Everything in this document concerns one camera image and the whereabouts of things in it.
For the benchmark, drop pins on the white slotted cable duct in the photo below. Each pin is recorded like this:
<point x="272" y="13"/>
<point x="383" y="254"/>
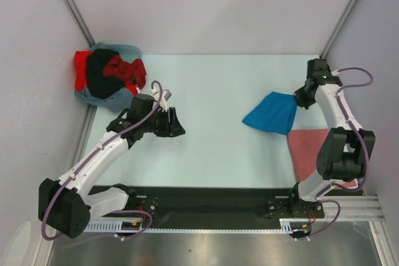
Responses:
<point x="125" y="227"/>

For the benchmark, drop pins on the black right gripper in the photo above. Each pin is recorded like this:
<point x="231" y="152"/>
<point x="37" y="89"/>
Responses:
<point x="300" y="100"/>

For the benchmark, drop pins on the bright red t-shirt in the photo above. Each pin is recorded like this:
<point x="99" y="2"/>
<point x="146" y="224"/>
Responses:
<point x="80" y="65"/>

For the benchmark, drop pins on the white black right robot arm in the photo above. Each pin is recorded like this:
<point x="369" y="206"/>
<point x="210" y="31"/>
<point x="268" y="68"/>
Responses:
<point x="343" y="160"/>

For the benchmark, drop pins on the aluminium corner post right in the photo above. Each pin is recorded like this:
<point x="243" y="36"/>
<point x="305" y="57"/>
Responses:
<point x="339" y="27"/>

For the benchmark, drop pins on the folded pink t-shirt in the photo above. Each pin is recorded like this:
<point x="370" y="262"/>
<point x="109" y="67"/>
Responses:
<point x="304" y="146"/>

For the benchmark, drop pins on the black t-shirt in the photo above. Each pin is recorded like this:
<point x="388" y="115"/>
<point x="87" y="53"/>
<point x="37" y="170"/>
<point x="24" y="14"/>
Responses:
<point x="101" y="86"/>

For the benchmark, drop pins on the aluminium corner post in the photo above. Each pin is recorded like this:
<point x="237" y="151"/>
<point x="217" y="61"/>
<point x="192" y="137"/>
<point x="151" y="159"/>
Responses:
<point x="80" y="22"/>
<point x="339" y="27"/>

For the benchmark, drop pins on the grey plastic basket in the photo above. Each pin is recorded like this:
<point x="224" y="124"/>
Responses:
<point x="126" y="52"/>

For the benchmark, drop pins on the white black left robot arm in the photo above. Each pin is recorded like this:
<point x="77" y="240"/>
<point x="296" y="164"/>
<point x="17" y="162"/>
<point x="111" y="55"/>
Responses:
<point x="66" y="204"/>

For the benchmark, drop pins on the grey t-shirt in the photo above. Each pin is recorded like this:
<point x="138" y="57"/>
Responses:
<point x="115" y="103"/>

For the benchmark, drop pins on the aluminium front rail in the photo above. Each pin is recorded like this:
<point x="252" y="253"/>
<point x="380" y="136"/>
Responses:
<point x="334" y="208"/>

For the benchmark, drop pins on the aluminium corner post left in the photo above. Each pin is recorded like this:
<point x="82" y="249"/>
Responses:
<point x="80" y="22"/>

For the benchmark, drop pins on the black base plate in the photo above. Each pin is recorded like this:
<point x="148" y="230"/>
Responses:
<point x="218" y="208"/>

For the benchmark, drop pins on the blue t-shirt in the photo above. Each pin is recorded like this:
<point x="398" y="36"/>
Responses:
<point x="274" y="114"/>

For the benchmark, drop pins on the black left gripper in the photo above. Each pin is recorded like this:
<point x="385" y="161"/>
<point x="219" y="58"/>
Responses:
<point x="174" y="128"/>

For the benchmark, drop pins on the dark red t-shirt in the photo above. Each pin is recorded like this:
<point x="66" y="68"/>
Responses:
<point x="130" y="73"/>

